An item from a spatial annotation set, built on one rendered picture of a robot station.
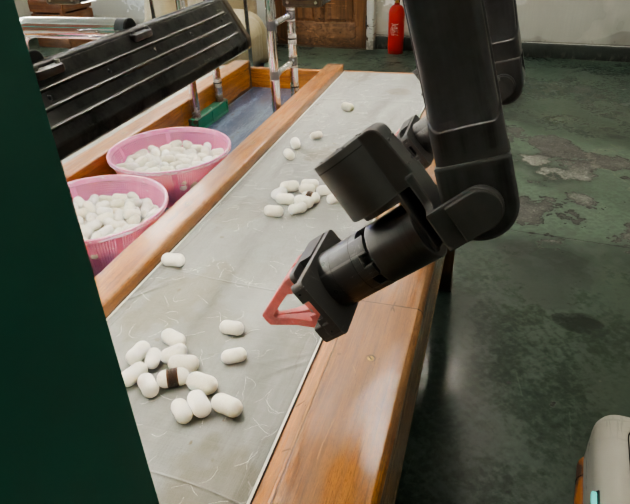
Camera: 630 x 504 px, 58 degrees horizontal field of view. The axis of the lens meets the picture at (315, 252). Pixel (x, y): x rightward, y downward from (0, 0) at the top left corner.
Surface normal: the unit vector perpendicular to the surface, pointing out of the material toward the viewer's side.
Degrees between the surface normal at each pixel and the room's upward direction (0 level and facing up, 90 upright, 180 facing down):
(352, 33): 90
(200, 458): 0
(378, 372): 0
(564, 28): 87
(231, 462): 0
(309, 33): 90
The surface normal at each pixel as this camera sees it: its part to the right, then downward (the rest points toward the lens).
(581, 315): -0.04, -0.85
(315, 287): 0.72, -0.45
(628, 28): -0.38, 0.48
